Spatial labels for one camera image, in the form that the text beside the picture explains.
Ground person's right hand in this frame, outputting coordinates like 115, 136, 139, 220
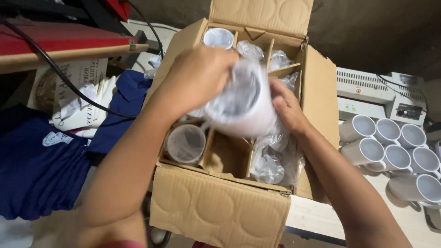
269, 78, 311, 135

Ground person's left hand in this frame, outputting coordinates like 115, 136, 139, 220
153, 45, 240, 122

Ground plastic-wrapped white mug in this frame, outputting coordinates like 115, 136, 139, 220
189, 59, 280, 139

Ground unwrapped white mug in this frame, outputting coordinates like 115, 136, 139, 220
202, 28, 236, 50

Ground small white plastic scrap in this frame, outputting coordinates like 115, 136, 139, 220
144, 54, 163, 79

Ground white mug in clear bag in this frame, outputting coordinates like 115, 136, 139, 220
165, 123, 208, 165

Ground cardboard divider insert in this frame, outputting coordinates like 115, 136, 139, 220
159, 29, 302, 180

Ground large crumpled clear plastic bag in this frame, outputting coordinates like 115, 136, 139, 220
249, 132, 306, 187

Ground plain blue shirt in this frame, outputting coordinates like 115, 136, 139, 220
87, 70, 153, 154

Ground white laminator machine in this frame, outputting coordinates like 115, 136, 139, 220
336, 67, 428, 127

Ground stack of white printed cloths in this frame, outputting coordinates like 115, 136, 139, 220
27, 58, 117, 139

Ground brown cardboard box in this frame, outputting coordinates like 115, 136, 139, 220
142, 0, 340, 248

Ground red heat press machine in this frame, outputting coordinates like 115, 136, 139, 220
0, 0, 149, 75

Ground group of white mugs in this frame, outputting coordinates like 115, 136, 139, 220
339, 114, 441, 209

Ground person's pink garment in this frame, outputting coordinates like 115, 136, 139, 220
102, 240, 147, 248

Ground blue shirt with white badge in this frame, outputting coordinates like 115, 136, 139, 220
0, 104, 94, 221

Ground thin black cable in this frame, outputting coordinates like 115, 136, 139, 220
127, 0, 165, 60

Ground thick black cable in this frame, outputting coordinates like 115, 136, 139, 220
0, 18, 138, 120

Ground black laminator cable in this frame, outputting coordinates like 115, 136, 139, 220
376, 74, 431, 124

